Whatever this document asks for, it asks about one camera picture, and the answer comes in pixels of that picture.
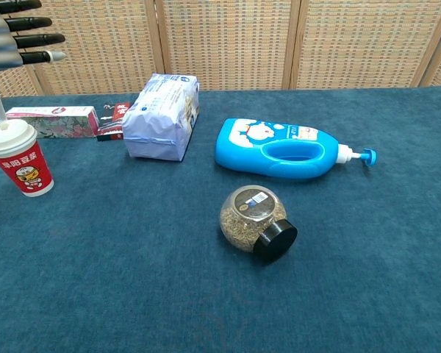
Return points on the red paper cup white lid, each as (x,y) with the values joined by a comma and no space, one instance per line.
(22,165)

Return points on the pink white toothpaste box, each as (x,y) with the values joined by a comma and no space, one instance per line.
(55,121)

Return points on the black red snack packet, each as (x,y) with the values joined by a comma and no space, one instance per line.
(114,114)

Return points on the round glass jar black lid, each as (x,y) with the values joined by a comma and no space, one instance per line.
(242,220)

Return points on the blue table cloth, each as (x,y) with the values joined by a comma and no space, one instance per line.
(132,257)

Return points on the white blue tissue pack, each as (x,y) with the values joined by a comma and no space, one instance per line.
(161,117)

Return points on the blue pump detergent bottle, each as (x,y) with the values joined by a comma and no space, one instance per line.
(250,147)

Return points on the bamboo folding screen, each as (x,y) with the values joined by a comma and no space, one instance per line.
(228,44)

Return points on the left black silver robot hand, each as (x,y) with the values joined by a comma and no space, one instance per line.
(0,36)

